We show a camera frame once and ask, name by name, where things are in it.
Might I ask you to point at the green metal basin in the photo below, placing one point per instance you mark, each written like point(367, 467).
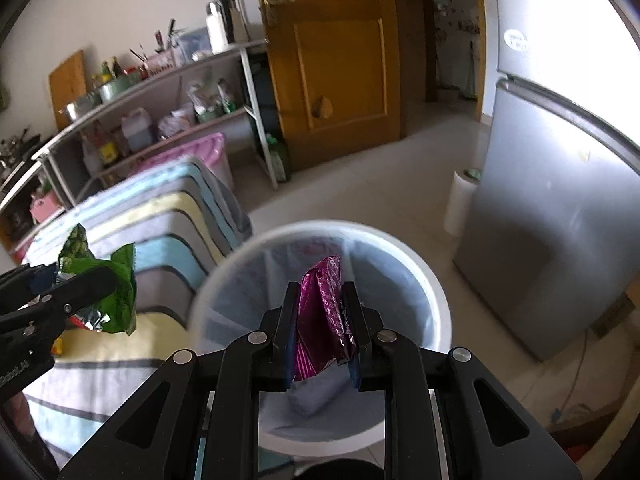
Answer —
point(117, 90)

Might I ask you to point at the pink utensil holder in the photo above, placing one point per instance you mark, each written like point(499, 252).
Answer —
point(160, 65)

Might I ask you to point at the crumpled clear plastic bag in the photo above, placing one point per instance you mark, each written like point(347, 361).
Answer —
point(175, 122)

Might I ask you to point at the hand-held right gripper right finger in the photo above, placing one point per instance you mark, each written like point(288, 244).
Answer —
point(355, 374)

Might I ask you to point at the white plastic waste bin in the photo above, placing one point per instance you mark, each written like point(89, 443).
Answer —
point(400, 270)

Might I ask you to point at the striped tablecloth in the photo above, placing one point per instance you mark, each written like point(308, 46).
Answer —
point(165, 220)

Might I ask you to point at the wooden door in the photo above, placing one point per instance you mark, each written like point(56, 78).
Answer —
point(340, 60)

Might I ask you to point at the magenta snack wrapper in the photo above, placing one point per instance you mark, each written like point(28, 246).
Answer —
point(320, 310)

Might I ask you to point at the white paper towel roll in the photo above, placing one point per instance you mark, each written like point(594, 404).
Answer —
point(460, 205)

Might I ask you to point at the white plastic bottle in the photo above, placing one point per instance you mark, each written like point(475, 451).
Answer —
point(91, 155)

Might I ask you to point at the black wok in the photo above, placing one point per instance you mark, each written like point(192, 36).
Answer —
point(17, 150)

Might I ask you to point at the wooden cutting board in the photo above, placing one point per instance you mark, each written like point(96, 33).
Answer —
point(67, 87)

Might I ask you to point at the steel pot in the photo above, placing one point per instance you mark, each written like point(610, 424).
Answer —
point(82, 107)

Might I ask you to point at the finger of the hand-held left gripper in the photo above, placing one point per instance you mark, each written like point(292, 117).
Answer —
point(75, 292)
point(35, 282)

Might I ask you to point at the white electric kettle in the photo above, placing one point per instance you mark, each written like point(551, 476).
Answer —
point(220, 25)

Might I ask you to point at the pink plastic storage box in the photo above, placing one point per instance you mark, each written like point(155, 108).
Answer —
point(200, 152)

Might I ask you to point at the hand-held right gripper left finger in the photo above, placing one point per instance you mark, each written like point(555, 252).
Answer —
point(288, 362)

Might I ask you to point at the clear plastic jug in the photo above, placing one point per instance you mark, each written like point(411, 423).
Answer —
point(136, 132)

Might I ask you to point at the tall metal shelf rack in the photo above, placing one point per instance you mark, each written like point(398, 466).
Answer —
point(253, 95)

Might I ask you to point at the pink plastic basket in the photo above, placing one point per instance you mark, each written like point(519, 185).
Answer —
point(45, 208)

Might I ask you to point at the silver refrigerator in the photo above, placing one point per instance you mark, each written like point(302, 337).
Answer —
point(550, 185)

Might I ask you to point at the clear plastic container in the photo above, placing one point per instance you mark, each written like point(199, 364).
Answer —
point(194, 44)

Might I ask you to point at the white plastic bag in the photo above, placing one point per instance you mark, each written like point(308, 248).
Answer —
point(207, 100)

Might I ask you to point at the cooking oil bottle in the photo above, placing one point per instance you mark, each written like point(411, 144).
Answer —
point(107, 150)

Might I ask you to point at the green snack wrapper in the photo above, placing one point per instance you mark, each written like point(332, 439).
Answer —
point(122, 292)

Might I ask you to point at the low metal shelf rack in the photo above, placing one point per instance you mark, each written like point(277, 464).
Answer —
point(20, 182)

